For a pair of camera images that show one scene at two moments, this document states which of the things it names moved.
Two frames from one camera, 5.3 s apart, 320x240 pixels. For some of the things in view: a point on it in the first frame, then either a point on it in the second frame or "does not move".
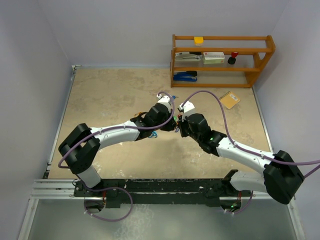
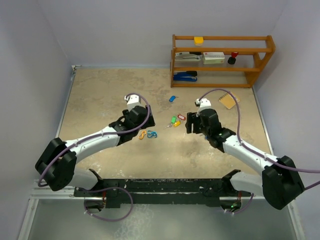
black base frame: x=209 y=191 does not move
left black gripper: x=170 y=126 → x=150 y=124
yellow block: x=198 y=40 does not move
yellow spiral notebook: x=229 y=99 does not move
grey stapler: x=186 y=56 does not move
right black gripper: x=181 y=124 → x=192 y=118
